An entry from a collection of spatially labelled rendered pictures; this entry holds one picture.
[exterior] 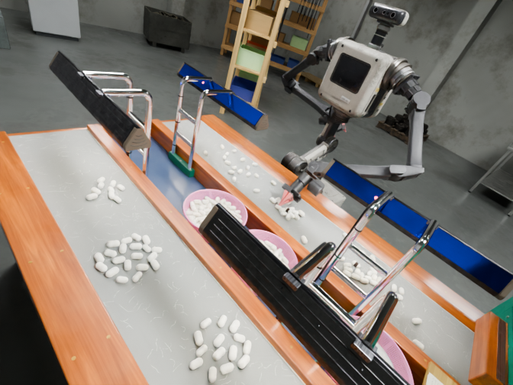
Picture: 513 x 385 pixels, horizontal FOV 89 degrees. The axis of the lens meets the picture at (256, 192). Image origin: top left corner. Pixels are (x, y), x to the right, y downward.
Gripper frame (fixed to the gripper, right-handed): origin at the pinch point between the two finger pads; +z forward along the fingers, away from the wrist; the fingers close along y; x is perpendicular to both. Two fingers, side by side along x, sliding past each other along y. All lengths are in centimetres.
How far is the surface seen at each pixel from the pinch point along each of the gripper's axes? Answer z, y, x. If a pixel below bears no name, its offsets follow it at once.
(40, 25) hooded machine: 7, -525, 77
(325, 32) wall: -601, -442, 453
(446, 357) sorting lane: 5, 81, -2
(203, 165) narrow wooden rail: 11.7, -39.9, -10.9
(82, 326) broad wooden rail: 65, 5, -57
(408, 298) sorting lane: -5, 64, 6
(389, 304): 14, 51, -60
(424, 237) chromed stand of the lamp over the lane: -10, 51, -39
